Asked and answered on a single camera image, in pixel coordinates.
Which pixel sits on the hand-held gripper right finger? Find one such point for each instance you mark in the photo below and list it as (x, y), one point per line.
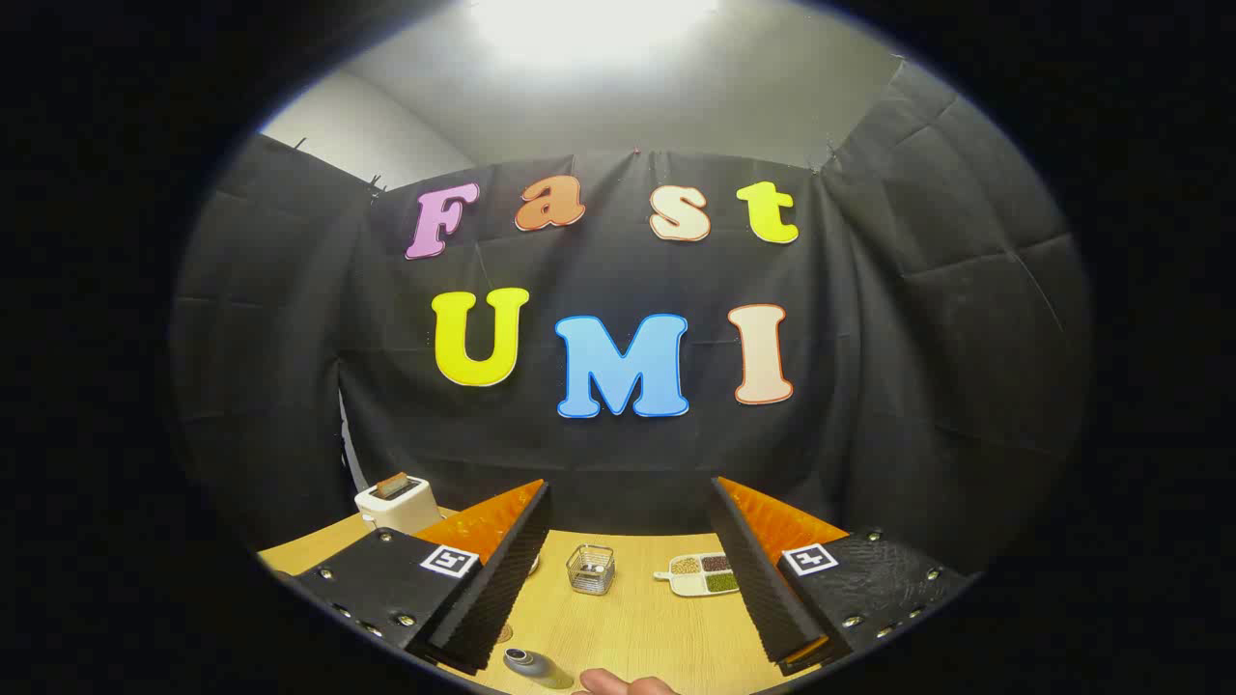
(763, 579)

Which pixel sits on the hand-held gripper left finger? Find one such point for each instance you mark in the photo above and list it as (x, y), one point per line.
(502, 569)

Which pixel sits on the silver juice bottle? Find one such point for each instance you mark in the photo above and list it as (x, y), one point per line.
(536, 666)

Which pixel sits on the white divided grain dish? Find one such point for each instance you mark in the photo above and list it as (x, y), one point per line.
(700, 574)

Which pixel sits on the white toaster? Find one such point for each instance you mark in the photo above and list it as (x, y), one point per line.
(406, 512)

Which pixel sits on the wooden table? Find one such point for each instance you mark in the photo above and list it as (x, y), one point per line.
(628, 627)

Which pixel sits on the toasted bread slice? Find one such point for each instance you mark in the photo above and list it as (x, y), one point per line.
(391, 486)

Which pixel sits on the black backdrop cloth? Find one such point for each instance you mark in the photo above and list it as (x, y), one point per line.
(869, 338)

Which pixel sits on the bright ceiling light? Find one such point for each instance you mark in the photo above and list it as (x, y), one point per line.
(589, 24)

